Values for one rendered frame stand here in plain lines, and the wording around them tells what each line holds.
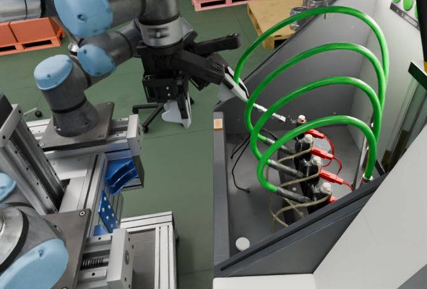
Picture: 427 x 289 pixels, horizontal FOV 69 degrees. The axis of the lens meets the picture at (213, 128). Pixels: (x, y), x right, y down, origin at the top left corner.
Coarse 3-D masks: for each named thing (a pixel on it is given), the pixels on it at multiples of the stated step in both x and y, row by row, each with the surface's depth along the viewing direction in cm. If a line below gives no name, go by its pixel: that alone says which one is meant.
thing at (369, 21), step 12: (312, 12) 66; (324, 12) 66; (336, 12) 66; (348, 12) 66; (360, 12) 66; (276, 24) 68; (372, 24) 68; (264, 36) 70; (252, 48) 71; (384, 48) 71; (240, 60) 74; (384, 60) 73; (384, 72) 75; (252, 108) 83
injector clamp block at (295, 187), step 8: (280, 152) 97; (288, 160) 94; (280, 176) 97; (288, 176) 89; (296, 184) 87; (296, 192) 85; (304, 192) 93; (304, 208) 81; (312, 208) 85; (288, 216) 87; (296, 216) 79; (304, 216) 79; (288, 224) 88
